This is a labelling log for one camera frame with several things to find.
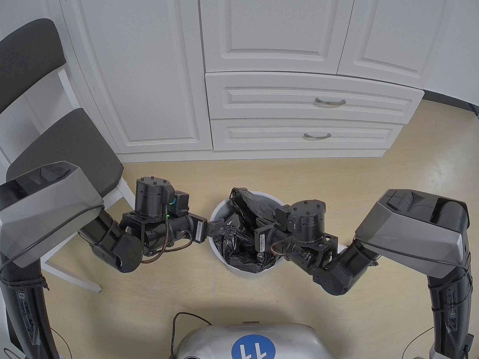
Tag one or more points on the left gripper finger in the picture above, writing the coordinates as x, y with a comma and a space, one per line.
215, 227

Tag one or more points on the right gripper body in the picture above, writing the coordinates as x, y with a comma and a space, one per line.
277, 239

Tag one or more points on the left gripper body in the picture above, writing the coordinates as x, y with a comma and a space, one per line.
179, 230

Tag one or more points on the black plastic bag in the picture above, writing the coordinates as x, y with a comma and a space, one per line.
239, 245

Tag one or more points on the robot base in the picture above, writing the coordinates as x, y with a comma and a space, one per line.
209, 342

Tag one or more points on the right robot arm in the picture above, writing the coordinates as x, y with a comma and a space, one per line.
411, 223

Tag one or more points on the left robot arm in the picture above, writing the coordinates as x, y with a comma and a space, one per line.
48, 196

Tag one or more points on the white trash bin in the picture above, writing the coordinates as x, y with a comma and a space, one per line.
243, 270

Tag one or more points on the crumpled white paper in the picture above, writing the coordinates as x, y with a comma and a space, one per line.
344, 249

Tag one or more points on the white chair dark grey seat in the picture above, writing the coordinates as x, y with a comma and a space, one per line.
75, 144

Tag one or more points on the white wardrobe with drawers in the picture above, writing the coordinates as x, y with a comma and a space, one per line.
269, 13

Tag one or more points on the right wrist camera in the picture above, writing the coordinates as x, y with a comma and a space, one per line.
282, 215

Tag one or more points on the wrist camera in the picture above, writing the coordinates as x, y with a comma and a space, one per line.
282, 215
181, 204

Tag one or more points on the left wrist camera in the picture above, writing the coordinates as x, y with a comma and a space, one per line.
181, 204

